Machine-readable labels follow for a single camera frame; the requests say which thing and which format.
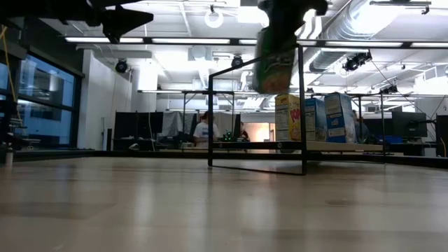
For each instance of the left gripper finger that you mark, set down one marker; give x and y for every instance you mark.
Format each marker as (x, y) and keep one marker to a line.
(133, 19)

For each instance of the white cylinder foot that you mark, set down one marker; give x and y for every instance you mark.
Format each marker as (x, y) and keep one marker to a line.
(9, 159)

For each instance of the wooden shelf with black frame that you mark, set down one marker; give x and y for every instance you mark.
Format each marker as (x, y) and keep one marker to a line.
(302, 105)

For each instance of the black partition screen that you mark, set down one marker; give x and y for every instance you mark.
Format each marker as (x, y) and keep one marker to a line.
(138, 124)

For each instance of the green Apple Jacks cereal box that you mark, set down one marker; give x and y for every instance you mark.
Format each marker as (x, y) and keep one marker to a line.
(274, 70)

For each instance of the dark framed glass window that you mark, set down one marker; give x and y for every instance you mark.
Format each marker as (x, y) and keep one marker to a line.
(45, 91)

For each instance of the black cabinet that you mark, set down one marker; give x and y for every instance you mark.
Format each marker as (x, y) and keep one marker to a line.
(441, 134)

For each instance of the black aluminium table frame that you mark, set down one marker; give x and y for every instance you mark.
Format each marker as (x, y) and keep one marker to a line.
(105, 154)

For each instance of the silver ventilation duct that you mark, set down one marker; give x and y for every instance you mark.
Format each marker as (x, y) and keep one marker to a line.
(350, 24)

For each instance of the black computer monitor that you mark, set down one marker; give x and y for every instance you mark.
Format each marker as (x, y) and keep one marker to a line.
(409, 124)

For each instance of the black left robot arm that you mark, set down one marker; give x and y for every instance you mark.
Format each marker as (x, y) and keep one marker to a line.
(42, 10)

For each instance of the blue bin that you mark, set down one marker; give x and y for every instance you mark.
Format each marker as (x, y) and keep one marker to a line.
(392, 140)

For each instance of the person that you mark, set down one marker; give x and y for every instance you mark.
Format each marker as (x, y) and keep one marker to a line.
(362, 131)
(244, 133)
(204, 133)

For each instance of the black round ceiling spotlight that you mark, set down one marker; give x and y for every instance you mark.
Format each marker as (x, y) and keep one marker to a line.
(237, 62)
(121, 66)

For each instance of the black background station frame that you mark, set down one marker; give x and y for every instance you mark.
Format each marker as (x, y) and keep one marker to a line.
(184, 115)

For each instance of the yellow Corn Pops cereal box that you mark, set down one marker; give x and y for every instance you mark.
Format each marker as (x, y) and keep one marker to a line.
(288, 119)

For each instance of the grey cover sheet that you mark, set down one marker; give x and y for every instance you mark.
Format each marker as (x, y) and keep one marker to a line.
(175, 122)

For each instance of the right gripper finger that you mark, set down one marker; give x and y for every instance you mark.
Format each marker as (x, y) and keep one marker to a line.
(283, 33)

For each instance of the black ceiling spotlight cluster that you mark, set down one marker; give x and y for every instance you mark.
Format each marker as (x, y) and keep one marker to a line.
(355, 62)

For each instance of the linear ceiling light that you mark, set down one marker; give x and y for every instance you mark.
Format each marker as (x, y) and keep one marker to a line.
(190, 41)

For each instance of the white round ceiling lamp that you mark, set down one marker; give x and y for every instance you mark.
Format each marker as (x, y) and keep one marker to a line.
(214, 26)

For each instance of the blue Frosted Flakes cereal box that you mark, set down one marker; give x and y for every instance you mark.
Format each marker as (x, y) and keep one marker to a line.
(315, 119)
(339, 119)

